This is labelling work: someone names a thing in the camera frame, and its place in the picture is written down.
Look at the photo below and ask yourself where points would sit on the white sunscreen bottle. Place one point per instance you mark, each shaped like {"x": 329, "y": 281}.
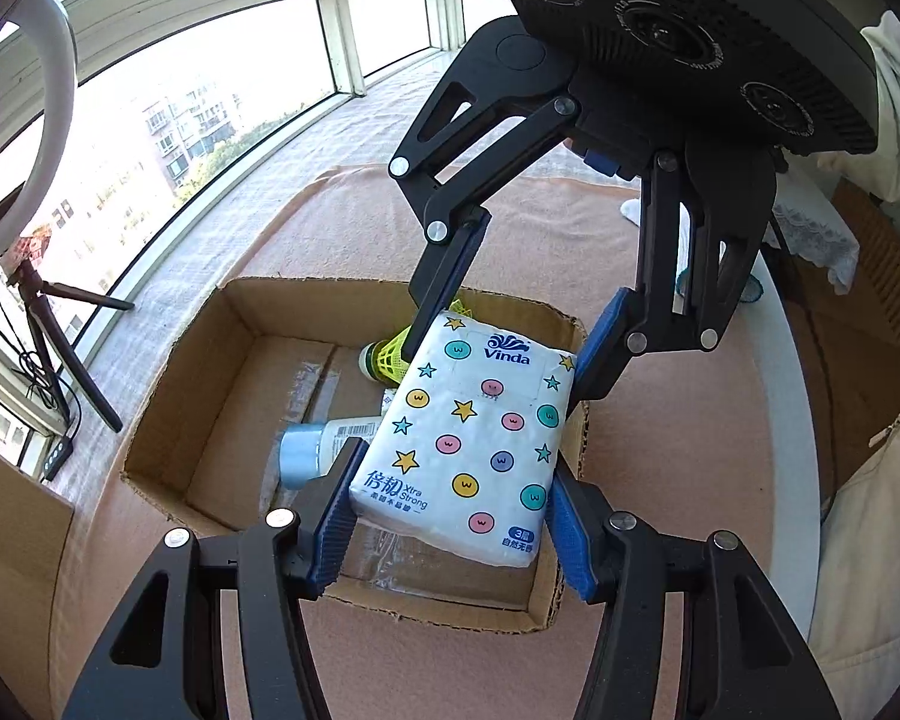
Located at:
{"x": 304, "y": 454}

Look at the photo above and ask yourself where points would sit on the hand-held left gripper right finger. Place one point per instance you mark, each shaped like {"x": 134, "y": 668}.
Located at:
{"x": 570, "y": 532}

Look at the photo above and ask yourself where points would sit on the light blue item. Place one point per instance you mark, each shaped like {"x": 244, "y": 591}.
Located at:
{"x": 754, "y": 289}

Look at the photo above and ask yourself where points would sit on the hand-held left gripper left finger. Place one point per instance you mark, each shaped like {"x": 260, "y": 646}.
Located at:
{"x": 337, "y": 510}

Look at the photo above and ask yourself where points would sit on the cardboard box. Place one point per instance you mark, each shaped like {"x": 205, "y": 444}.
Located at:
{"x": 217, "y": 405}

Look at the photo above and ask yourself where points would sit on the white tissue pack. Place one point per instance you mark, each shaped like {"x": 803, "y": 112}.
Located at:
{"x": 465, "y": 427}

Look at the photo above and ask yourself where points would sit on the white window frame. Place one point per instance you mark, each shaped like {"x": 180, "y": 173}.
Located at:
{"x": 345, "y": 22}

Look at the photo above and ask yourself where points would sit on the pink blanket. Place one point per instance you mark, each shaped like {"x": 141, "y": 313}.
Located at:
{"x": 555, "y": 240}

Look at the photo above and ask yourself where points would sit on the yellow shuttlecock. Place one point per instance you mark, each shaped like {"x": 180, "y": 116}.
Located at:
{"x": 386, "y": 360}

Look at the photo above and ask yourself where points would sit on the white lace cloth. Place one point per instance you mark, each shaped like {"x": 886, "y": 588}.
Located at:
{"x": 817, "y": 232}

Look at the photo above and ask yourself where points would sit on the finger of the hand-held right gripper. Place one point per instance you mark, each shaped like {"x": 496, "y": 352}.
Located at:
{"x": 450, "y": 277}
{"x": 600, "y": 345}

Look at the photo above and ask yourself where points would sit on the small white cloth item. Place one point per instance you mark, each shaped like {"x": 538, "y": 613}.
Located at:
{"x": 634, "y": 210}

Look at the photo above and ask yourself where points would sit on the black tripod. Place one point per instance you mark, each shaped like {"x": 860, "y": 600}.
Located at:
{"x": 52, "y": 330}

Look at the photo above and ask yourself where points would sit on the person's beige clothing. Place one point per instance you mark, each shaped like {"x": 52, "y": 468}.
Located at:
{"x": 885, "y": 577}

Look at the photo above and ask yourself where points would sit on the brown wooden furniture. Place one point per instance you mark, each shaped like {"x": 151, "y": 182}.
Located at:
{"x": 885, "y": 300}

